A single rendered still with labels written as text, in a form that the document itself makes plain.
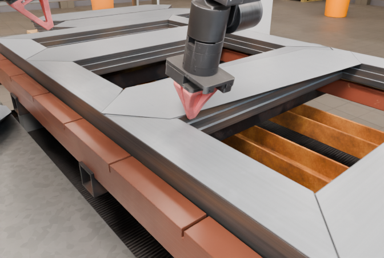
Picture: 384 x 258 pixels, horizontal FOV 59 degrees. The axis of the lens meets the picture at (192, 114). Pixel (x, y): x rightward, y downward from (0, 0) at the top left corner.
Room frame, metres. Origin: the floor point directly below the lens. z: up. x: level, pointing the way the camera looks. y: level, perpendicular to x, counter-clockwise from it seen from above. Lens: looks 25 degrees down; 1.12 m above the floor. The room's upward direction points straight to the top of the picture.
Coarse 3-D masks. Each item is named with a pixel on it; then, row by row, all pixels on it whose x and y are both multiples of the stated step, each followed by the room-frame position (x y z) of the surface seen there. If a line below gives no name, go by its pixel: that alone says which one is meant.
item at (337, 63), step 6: (294, 54) 0.93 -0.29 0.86; (300, 54) 0.93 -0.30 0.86; (306, 54) 0.93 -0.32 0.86; (312, 54) 0.93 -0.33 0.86; (318, 54) 0.93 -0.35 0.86; (324, 54) 0.93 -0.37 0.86; (312, 60) 0.88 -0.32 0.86; (318, 60) 0.88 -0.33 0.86; (324, 60) 0.88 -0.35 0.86; (330, 60) 0.88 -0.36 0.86; (336, 60) 0.88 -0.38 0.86; (342, 60) 0.88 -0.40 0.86; (336, 66) 0.82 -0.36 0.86; (342, 66) 0.82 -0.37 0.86; (348, 66) 0.82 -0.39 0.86
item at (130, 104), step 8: (128, 88) 0.67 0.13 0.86; (120, 96) 0.62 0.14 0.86; (128, 96) 0.62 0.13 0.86; (136, 96) 0.62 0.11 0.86; (112, 104) 0.58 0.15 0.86; (120, 104) 0.58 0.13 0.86; (128, 104) 0.58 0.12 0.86; (136, 104) 0.58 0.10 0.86; (144, 104) 0.58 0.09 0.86; (128, 112) 0.55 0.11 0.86; (136, 112) 0.55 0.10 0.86; (144, 112) 0.55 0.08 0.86; (152, 112) 0.55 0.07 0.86; (160, 112) 0.55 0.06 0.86
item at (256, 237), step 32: (96, 32) 1.27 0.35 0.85; (128, 32) 1.35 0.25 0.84; (96, 64) 0.90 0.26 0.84; (128, 64) 0.96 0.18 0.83; (224, 64) 0.84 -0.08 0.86; (64, 96) 0.69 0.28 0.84; (256, 96) 0.66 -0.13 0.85; (288, 96) 0.72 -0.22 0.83; (160, 160) 0.41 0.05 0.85; (192, 192) 0.36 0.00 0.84; (224, 224) 0.31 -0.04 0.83; (256, 224) 0.28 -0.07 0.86; (288, 256) 0.25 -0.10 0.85
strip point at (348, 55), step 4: (316, 52) 0.96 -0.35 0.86; (320, 52) 0.96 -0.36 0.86; (324, 52) 0.96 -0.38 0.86; (328, 52) 0.96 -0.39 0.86; (332, 52) 0.96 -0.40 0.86; (336, 52) 0.96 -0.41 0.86; (340, 52) 0.96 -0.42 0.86; (344, 52) 0.95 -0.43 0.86; (348, 52) 0.95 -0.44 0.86; (332, 56) 0.91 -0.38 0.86; (336, 56) 0.91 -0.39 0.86; (340, 56) 0.91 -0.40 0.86; (344, 56) 0.91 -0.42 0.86; (348, 56) 0.91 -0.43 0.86; (352, 56) 0.91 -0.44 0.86; (348, 60) 0.88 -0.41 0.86; (352, 60) 0.88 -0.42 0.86; (356, 60) 0.88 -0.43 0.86
